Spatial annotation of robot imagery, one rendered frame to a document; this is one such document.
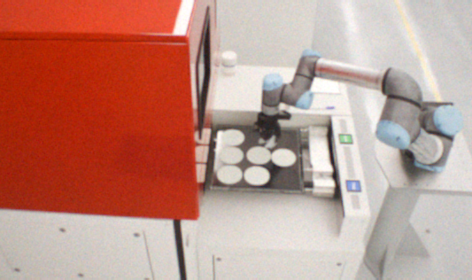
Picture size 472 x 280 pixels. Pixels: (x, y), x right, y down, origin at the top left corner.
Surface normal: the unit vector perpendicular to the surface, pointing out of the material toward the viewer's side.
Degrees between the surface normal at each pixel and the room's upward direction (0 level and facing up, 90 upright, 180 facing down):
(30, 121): 90
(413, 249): 90
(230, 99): 0
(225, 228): 0
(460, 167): 0
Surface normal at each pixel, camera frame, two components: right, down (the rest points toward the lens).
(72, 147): -0.04, 0.69
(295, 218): 0.02, -0.73
